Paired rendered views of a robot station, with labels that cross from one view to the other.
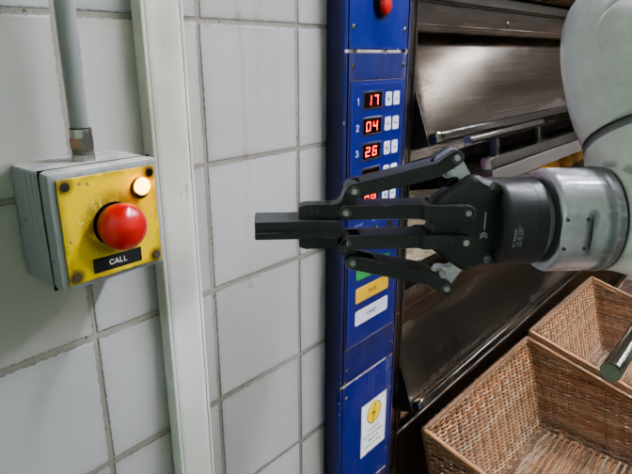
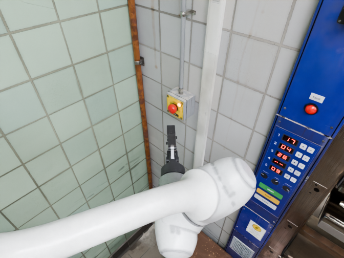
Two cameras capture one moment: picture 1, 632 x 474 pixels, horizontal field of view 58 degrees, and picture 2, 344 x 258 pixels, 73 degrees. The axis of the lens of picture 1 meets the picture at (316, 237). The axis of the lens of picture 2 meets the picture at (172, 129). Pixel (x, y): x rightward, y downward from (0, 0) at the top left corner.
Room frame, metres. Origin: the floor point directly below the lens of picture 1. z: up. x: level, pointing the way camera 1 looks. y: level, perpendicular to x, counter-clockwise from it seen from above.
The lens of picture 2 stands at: (0.48, -0.60, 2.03)
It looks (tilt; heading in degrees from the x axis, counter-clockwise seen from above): 42 degrees down; 92
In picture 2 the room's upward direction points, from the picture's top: straight up
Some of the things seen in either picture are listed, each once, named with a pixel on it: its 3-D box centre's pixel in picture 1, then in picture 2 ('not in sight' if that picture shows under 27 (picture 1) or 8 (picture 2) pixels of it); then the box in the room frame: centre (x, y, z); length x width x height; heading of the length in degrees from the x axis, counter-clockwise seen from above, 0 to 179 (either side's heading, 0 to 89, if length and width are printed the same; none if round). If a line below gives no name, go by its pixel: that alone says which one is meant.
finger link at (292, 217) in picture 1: (296, 220); (171, 132); (0.45, 0.02, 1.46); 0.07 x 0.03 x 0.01; 94
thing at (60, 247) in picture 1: (92, 215); (180, 103); (0.48, 0.20, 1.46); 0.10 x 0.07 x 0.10; 139
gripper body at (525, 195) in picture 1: (480, 221); (172, 167); (0.46, -0.14, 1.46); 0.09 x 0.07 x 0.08; 94
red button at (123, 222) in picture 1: (119, 225); (172, 108); (0.45, 0.16, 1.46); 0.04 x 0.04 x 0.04; 49
